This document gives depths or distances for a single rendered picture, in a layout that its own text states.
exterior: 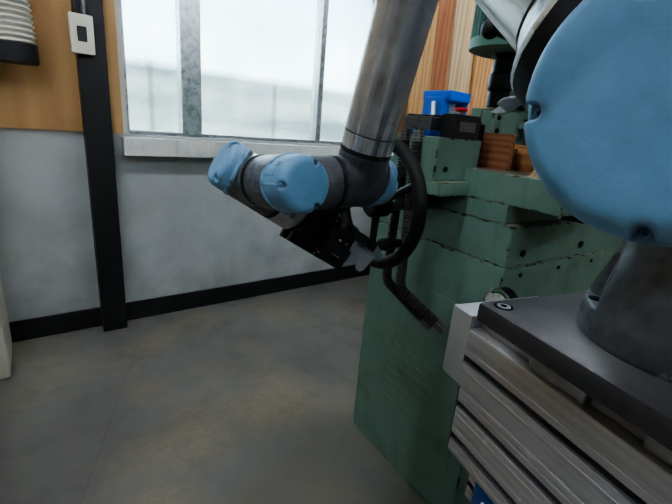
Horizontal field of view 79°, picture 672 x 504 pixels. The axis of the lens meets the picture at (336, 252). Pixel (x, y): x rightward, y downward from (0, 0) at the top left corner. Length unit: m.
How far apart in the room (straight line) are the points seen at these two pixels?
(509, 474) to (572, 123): 0.37
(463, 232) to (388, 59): 0.52
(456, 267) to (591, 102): 0.80
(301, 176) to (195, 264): 1.73
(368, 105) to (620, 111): 0.39
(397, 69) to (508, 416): 0.42
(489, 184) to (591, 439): 0.61
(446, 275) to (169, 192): 1.43
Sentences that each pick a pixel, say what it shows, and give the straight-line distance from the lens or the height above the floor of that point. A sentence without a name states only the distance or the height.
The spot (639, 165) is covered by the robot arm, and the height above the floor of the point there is 0.96.
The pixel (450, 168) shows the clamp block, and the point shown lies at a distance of 0.93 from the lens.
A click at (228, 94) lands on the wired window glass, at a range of 2.21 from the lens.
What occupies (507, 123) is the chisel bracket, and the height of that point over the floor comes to 1.00.
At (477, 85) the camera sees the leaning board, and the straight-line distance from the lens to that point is 3.09.
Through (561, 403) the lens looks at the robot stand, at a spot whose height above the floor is 0.75.
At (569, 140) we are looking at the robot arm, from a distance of 0.22.
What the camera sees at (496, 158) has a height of 0.92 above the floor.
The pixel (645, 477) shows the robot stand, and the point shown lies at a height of 0.74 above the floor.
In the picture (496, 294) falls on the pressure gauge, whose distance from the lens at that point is 0.86.
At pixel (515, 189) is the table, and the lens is 0.89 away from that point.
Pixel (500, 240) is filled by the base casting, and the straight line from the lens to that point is 0.91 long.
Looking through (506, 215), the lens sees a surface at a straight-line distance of 0.90.
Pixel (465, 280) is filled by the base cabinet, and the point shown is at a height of 0.65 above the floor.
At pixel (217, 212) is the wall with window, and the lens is 2.16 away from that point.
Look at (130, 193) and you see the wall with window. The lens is 2.04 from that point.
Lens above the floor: 0.96
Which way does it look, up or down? 17 degrees down
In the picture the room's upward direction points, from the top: 5 degrees clockwise
